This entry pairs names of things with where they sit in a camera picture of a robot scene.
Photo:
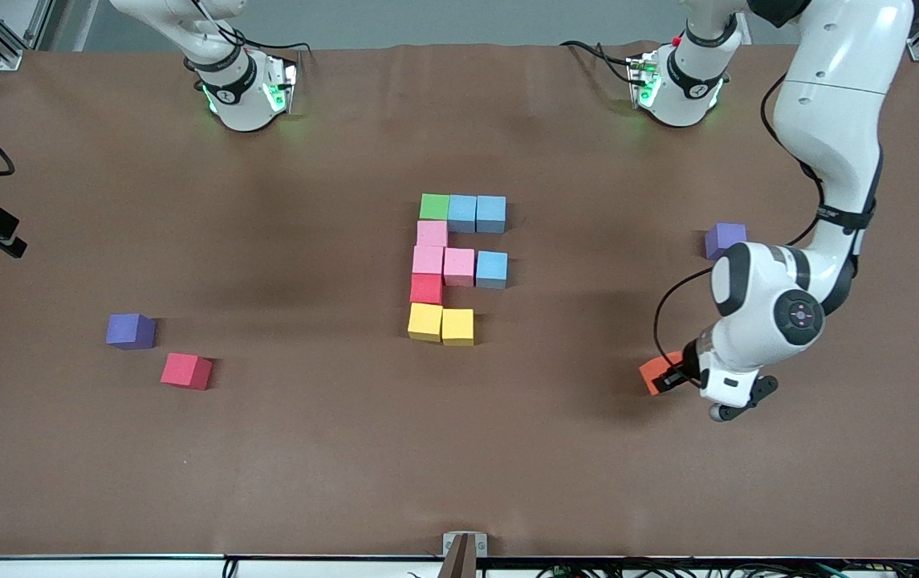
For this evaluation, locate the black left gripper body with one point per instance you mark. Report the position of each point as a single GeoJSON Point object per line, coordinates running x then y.
{"type": "Point", "coordinates": [689, 367]}

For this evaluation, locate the orange foam cube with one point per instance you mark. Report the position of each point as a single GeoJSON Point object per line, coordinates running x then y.
{"type": "Point", "coordinates": [652, 373]}

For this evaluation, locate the light blue foam cube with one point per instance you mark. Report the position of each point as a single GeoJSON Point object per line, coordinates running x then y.
{"type": "Point", "coordinates": [491, 270]}
{"type": "Point", "coordinates": [463, 213]}

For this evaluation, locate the yellow foam cube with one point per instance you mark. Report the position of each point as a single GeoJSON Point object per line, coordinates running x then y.
{"type": "Point", "coordinates": [457, 327]}
{"type": "Point", "coordinates": [425, 322]}

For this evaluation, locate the pink foam cube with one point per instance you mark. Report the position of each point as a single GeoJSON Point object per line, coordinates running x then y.
{"type": "Point", "coordinates": [429, 260]}
{"type": "Point", "coordinates": [432, 234]}
{"type": "Point", "coordinates": [460, 267]}

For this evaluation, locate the steel blue foam cube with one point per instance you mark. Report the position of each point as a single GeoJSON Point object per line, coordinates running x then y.
{"type": "Point", "coordinates": [492, 214]}

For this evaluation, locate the red foam cube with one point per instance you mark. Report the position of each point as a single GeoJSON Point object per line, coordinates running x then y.
{"type": "Point", "coordinates": [427, 288]}
{"type": "Point", "coordinates": [186, 371]}

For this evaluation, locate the green foam cube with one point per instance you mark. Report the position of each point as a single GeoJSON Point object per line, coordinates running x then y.
{"type": "Point", "coordinates": [434, 206]}

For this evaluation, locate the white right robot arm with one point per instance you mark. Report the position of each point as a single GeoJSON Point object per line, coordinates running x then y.
{"type": "Point", "coordinates": [238, 88]}

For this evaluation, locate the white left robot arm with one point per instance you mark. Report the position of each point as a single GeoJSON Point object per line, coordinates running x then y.
{"type": "Point", "coordinates": [836, 112]}

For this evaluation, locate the purple foam cube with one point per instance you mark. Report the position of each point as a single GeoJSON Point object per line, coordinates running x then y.
{"type": "Point", "coordinates": [722, 239]}
{"type": "Point", "coordinates": [128, 329]}

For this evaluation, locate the left arm wrist camera box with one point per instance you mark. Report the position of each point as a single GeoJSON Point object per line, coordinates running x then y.
{"type": "Point", "coordinates": [752, 397]}

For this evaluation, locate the metal bracket with brown post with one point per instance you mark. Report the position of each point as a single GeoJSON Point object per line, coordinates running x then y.
{"type": "Point", "coordinates": [465, 562]}

